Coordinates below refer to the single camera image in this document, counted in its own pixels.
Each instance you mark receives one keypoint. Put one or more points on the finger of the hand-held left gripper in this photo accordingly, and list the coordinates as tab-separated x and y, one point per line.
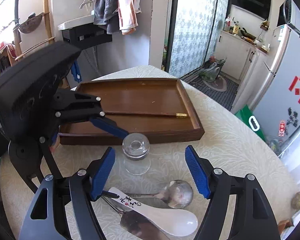
50	160
110	127

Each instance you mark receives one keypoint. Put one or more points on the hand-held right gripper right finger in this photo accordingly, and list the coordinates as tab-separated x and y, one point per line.
197	172

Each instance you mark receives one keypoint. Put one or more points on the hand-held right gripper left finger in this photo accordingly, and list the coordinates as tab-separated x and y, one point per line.
103	175

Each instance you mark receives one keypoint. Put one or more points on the clear drinking glass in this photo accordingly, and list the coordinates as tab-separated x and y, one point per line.
136	160

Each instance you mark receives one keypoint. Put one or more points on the brown wooden tray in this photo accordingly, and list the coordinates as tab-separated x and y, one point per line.
140	97

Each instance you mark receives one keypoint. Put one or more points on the white ceramic spoon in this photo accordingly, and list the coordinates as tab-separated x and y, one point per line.
165	217

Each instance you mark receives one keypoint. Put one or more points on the metal fork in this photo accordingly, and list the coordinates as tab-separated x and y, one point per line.
135	226

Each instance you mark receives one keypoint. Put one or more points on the dark chopstick with gold tip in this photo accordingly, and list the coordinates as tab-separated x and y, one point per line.
145	115

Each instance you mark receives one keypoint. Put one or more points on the wooden bookshelf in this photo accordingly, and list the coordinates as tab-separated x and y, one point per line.
0	65

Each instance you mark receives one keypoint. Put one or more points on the green shopping bag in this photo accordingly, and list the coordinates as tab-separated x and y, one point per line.
250	122

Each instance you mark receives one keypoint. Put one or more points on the wooden ladder rack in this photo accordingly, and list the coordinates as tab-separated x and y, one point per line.
47	17

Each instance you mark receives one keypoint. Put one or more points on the black sink cabinet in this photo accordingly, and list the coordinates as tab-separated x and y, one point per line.
87	36

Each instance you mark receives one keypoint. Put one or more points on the white sink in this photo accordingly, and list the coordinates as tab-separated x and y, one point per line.
75	22

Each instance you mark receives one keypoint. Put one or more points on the oval floor mat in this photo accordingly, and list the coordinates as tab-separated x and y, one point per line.
218	85

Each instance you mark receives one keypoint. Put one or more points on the brown wooden holder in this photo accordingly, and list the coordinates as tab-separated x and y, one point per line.
285	226

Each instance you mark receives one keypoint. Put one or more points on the plastic bag of greens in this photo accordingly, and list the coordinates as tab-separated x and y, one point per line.
212	68

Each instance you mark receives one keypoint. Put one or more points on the metal faucet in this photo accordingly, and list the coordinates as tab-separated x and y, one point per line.
86	3

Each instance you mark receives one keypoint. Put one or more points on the black fridge sticker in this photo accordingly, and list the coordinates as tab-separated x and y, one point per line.
292	117

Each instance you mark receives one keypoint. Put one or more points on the grey towel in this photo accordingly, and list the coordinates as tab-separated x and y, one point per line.
105	5

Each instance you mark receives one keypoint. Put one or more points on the orange striped towel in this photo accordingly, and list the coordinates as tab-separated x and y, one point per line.
128	5

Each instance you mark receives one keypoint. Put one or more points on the white kitchen cabinet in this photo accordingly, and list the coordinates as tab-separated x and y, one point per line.
235	52

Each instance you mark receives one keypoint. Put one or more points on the silver refrigerator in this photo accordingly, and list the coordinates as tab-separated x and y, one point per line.
285	80

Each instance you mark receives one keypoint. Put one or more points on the patterned sliding door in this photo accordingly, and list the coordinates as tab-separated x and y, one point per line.
192	30

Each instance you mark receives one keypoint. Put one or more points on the red paper fridge decal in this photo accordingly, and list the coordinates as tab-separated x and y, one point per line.
298	87

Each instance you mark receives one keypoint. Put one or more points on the black wok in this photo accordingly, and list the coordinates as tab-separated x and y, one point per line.
247	33

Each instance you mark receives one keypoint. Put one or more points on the cluster of condiment bottles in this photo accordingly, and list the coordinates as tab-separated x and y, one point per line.
231	26

